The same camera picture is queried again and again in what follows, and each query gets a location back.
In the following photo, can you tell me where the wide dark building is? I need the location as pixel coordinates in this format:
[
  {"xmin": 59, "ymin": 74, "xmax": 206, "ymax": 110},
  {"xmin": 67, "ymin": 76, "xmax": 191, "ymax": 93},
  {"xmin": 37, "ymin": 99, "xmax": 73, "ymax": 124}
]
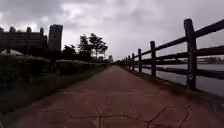
[{"xmin": 0, "ymin": 26, "xmax": 48, "ymax": 52}]

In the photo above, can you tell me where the green hedge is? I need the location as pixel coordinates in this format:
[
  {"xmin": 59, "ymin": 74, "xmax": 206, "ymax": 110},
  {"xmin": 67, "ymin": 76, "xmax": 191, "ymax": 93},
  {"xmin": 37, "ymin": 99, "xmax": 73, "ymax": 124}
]
[{"xmin": 0, "ymin": 55, "xmax": 110, "ymax": 84}]

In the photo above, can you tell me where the concrete kerb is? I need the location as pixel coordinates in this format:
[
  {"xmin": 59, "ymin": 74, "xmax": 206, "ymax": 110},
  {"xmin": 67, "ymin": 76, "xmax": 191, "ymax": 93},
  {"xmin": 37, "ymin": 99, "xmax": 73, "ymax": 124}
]
[{"xmin": 122, "ymin": 65, "xmax": 224, "ymax": 114}]

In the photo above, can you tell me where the red stone paved path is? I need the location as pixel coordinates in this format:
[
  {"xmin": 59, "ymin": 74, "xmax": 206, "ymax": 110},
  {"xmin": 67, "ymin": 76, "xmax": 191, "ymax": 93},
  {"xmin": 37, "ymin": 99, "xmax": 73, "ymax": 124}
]
[{"xmin": 3, "ymin": 64, "xmax": 224, "ymax": 128}]

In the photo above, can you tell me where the group of trees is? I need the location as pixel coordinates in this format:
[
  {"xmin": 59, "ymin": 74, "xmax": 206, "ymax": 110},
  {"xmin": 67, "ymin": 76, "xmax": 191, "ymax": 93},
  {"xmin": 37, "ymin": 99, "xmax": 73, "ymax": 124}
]
[{"xmin": 61, "ymin": 32, "xmax": 110, "ymax": 63}]

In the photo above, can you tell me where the grey water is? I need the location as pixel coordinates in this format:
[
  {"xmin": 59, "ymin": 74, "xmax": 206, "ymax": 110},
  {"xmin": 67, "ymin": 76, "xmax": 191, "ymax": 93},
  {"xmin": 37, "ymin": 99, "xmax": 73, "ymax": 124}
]
[{"xmin": 133, "ymin": 63, "xmax": 224, "ymax": 98}]

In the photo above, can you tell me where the grass strip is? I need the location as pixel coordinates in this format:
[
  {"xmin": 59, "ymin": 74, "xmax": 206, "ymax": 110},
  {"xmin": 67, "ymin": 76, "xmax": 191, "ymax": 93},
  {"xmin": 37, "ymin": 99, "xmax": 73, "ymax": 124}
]
[{"xmin": 0, "ymin": 65, "xmax": 109, "ymax": 116}]

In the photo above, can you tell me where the dark wooden rail fence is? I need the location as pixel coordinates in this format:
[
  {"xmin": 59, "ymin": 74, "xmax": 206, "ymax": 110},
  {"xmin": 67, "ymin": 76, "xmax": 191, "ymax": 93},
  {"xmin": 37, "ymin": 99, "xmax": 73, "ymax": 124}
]
[{"xmin": 113, "ymin": 18, "xmax": 224, "ymax": 92}]

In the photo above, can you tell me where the tall dark tower building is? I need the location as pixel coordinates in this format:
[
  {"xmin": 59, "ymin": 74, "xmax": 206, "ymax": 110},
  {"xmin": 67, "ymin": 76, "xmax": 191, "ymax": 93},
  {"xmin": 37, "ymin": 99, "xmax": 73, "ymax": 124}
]
[{"xmin": 47, "ymin": 23, "xmax": 64, "ymax": 52}]

